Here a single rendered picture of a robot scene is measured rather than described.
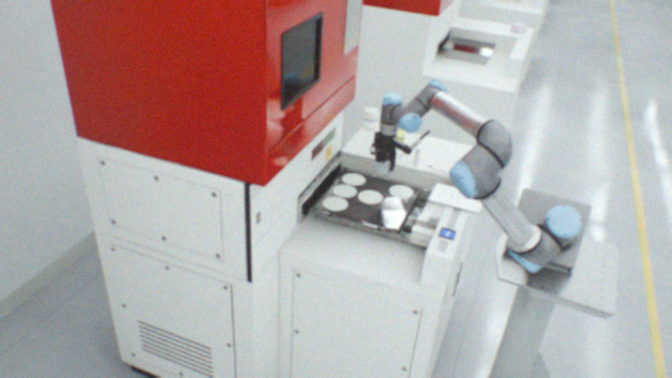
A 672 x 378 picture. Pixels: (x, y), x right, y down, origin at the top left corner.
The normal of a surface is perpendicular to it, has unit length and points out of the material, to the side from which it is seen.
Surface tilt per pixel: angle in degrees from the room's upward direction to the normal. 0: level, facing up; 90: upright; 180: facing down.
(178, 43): 90
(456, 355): 0
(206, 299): 90
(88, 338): 0
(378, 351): 90
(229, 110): 90
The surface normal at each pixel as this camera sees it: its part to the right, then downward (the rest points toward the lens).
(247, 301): -0.37, 0.48
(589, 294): 0.06, -0.85
